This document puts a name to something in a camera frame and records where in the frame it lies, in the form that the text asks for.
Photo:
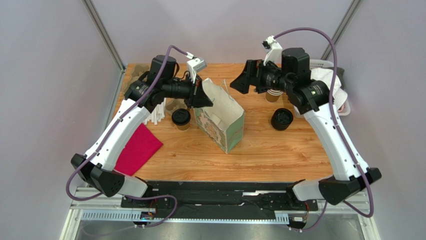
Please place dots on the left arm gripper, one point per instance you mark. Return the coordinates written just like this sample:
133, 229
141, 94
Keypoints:
199, 99

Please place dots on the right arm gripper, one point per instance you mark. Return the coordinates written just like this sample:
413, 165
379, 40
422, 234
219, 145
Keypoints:
252, 76

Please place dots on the black cup lid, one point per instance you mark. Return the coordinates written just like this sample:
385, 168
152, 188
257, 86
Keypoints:
181, 116

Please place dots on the single pulp cup carrier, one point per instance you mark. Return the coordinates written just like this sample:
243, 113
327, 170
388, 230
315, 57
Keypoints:
174, 104

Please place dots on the green white paper bag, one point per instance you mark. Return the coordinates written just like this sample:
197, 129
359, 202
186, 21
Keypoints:
224, 122

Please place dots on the brown paper coffee cup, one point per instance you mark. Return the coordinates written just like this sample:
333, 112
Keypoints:
182, 126

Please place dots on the stack of paper cups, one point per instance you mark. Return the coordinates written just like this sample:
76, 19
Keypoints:
272, 96

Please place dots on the stack of pulp cup carriers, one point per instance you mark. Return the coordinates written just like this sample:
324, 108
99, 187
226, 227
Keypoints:
134, 72

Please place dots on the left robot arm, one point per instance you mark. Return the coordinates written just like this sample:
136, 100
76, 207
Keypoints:
152, 87

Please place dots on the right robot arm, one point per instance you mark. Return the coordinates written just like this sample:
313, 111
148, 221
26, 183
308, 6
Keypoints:
350, 173

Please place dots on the white paper straws bundle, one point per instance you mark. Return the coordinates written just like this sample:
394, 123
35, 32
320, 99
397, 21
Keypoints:
157, 115

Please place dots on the white plastic basket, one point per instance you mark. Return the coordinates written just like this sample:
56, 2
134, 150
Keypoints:
322, 70

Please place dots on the red folded cloth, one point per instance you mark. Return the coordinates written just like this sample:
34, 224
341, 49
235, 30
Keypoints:
141, 146

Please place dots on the dark green cloth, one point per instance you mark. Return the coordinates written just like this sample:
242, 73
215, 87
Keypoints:
340, 75

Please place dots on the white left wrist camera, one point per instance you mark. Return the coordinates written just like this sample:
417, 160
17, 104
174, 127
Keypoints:
194, 65

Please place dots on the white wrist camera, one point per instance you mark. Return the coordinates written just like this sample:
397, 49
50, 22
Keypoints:
273, 50
194, 65

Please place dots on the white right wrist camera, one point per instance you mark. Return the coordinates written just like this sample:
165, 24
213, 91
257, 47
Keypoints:
273, 50

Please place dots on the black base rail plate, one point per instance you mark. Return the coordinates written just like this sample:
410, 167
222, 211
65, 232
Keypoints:
221, 200

